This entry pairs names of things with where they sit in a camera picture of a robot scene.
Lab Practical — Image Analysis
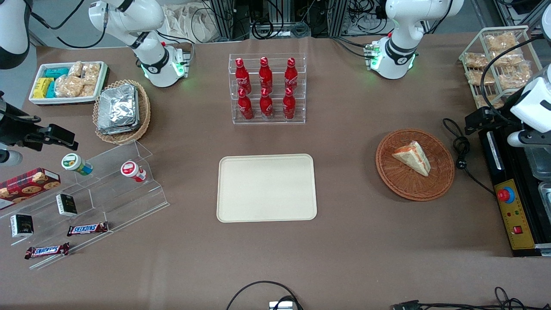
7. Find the green lid white cup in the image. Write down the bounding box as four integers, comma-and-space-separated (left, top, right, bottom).
61, 153, 93, 176

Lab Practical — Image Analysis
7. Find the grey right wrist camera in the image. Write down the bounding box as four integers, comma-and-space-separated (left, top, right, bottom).
0, 149, 22, 167

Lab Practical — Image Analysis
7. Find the red lid white cup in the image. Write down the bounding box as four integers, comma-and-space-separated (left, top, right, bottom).
120, 161, 147, 183

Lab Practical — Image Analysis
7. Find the yellow snack packet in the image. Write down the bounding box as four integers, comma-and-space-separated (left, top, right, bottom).
33, 77, 54, 99

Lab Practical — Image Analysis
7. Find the triangle sandwich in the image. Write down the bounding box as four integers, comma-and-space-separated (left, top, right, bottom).
391, 141, 431, 177

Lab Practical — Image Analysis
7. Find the clear acrylic bottle rack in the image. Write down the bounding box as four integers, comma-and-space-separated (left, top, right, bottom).
228, 53, 307, 125

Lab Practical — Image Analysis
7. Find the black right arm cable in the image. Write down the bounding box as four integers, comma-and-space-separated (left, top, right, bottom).
29, 0, 109, 49

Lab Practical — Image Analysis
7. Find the small black tea box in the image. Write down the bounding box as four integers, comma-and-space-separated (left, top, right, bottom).
10, 214, 34, 238
56, 193, 78, 217

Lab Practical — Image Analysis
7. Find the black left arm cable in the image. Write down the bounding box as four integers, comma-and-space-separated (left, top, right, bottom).
482, 37, 551, 126

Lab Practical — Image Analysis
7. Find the beige plastic tray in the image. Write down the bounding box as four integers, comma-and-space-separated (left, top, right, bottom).
217, 154, 318, 223

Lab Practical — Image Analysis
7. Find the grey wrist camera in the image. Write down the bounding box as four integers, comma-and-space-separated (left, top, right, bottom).
0, 149, 22, 167
507, 130, 551, 148

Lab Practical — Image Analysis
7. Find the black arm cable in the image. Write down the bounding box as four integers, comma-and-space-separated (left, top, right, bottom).
482, 37, 551, 126
29, 0, 109, 49

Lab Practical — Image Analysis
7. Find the clear fried snack bag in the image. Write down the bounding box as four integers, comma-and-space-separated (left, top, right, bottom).
485, 32, 517, 53
475, 95, 504, 109
466, 69, 495, 86
464, 53, 489, 69
495, 60, 533, 89

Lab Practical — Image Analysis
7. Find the clear acrylic stepped display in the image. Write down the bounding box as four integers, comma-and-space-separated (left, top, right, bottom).
0, 139, 170, 271

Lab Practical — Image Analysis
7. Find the black coiled cable bundle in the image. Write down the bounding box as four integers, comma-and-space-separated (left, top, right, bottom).
251, 16, 311, 40

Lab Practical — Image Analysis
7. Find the steel pan insert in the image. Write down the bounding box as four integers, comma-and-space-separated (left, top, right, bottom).
538, 181, 551, 216
527, 146, 551, 180

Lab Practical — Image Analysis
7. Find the brown round wicker basket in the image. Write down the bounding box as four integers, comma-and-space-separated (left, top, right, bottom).
375, 128, 455, 202

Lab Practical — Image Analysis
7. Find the light oval wicker basket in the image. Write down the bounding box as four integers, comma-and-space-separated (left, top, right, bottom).
93, 79, 152, 145

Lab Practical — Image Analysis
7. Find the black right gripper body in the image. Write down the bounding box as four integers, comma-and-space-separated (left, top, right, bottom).
0, 90, 43, 149

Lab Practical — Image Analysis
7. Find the black machine with yellow panel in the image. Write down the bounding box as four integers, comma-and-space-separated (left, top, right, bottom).
478, 125, 551, 258

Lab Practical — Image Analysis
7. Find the beige cloth bag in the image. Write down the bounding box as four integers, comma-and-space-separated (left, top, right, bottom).
163, 3, 221, 43

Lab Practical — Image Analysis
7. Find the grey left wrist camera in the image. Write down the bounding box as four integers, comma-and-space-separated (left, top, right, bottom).
507, 130, 551, 148

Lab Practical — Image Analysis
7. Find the red emergency stop button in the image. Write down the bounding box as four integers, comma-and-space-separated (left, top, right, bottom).
497, 187, 516, 205

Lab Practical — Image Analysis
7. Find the silver foil container stack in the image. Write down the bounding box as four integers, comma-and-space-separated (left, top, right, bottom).
97, 84, 141, 136

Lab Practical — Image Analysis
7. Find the white wire rack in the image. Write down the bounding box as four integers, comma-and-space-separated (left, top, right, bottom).
458, 25, 551, 111

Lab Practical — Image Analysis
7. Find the black power cable with plug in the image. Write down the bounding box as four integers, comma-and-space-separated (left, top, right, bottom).
443, 118, 496, 197

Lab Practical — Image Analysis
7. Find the red tartan cookie box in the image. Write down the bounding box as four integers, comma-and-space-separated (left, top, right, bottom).
0, 167, 61, 211

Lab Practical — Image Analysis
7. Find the black looped cable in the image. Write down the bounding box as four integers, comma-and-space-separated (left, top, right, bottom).
226, 281, 304, 310

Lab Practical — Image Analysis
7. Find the brown snickers bar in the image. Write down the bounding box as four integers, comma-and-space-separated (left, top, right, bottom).
25, 242, 70, 260
67, 222, 109, 237

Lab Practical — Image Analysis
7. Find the black cable with connector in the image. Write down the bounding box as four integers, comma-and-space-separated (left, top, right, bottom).
391, 286, 551, 310

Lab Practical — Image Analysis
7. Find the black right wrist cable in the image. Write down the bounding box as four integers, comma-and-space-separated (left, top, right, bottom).
0, 113, 42, 124

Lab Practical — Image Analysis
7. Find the red cola bottle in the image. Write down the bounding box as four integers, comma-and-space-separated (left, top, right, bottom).
259, 56, 273, 91
282, 87, 297, 120
237, 88, 254, 121
260, 87, 274, 120
235, 58, 251, 92
284, 57, 299, 90

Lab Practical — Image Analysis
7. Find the white rectangular snack bin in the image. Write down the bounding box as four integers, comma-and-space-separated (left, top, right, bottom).
28, 61, 108, 106

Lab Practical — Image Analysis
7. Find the brown table cover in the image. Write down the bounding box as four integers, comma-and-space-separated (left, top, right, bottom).
0, 36, 551, 310

